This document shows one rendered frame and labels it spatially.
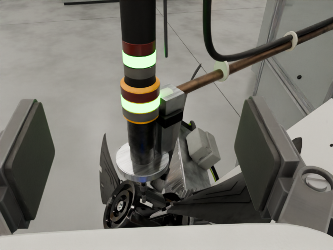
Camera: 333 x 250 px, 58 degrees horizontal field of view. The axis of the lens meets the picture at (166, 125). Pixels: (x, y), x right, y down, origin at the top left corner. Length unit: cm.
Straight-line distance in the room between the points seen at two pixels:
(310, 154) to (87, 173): 189
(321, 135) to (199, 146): 31
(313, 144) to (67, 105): 265
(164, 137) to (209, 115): 256
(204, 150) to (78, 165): 171
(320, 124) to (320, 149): 6
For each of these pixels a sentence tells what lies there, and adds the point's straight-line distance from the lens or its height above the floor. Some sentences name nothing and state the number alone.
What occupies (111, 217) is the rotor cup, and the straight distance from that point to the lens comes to 66.
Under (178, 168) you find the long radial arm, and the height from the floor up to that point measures 114.
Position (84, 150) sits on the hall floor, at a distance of 258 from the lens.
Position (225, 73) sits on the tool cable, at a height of 154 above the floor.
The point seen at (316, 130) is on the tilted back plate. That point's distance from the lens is 76.
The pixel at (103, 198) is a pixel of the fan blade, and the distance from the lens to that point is 98.
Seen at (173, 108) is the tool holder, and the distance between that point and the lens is 36.
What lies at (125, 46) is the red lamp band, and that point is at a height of 161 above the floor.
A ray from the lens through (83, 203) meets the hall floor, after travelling 222.
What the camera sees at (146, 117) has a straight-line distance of 33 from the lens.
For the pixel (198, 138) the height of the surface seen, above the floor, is 116.
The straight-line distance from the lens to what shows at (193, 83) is 39.
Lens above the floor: 174
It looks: 39 degrees down
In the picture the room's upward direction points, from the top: 2 degrees clockwise
